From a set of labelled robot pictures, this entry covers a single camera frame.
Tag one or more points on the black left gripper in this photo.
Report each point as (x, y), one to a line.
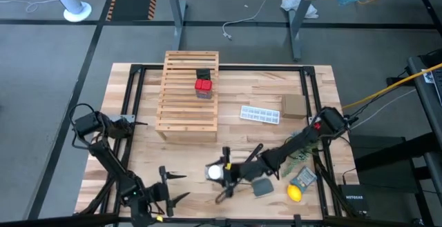
(167, 192)

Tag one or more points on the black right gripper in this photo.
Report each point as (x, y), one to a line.
(238, 172)

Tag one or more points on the bagel seasoning jar white lid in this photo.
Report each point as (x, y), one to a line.
(214, 172)

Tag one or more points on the spice jar red lid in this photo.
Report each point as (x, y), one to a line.
(203, 85)

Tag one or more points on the green black pepper tin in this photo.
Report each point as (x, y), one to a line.
(203, 74)

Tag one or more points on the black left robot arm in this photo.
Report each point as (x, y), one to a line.
(110, 161)

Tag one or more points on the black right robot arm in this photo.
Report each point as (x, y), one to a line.
(293, 147)

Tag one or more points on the wooden slatted shelf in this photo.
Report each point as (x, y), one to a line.
(179, 116)

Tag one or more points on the white ice cube tray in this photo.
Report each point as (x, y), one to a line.
(259, 114)

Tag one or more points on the yellow lemon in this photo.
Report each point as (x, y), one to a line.
(294, 193)

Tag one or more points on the green artificial plant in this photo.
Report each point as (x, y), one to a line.
(298, 158)

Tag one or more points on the blue grey packet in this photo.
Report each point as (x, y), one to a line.
(304, 178)

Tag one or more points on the brown cardboard box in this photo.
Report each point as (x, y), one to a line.
(294, 106)

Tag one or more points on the white cloth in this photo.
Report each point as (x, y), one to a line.
(298, 6)

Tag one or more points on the black mat hazard stripes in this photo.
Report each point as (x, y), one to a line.
(133, 6)

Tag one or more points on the black side table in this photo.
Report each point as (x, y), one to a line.
(428, 116)

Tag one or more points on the black metal table frame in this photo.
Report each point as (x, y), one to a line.
(138, 82)

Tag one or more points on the black Netgear switch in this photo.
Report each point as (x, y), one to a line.
(354, 199)

